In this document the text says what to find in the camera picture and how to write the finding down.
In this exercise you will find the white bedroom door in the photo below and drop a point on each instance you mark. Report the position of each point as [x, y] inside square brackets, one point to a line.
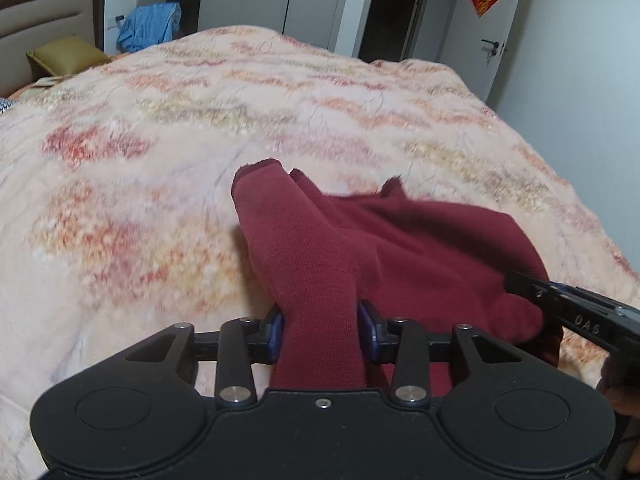
[462, 49]

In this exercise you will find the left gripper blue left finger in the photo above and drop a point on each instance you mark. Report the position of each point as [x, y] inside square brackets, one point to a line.
[242, 343]

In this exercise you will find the pink floral bed blanket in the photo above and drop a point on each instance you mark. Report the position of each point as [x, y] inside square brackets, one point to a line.
[116, 211]

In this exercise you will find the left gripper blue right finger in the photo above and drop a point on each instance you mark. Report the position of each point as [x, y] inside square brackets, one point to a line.
[403, 343]

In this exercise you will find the person's right hand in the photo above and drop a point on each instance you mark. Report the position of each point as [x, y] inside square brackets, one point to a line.
[615, 385]

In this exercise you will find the beige padded headboard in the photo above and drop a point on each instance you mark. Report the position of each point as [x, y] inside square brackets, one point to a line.
[29, 24]

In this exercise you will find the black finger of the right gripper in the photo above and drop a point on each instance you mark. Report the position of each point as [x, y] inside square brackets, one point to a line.
[611, 325]

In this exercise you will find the striped pillow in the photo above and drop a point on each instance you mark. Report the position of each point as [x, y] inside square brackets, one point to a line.
[5, 104]

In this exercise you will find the black door handle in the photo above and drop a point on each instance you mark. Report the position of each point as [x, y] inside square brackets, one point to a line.
[494, 49]

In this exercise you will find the olive yellow pillow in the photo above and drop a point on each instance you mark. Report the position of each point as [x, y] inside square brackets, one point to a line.
[67, 56]

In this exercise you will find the blue clothes pile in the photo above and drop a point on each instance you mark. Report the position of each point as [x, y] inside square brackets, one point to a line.
[147, 26]

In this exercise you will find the dark red garment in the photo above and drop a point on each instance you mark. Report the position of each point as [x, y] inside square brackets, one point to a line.
[440, 264]

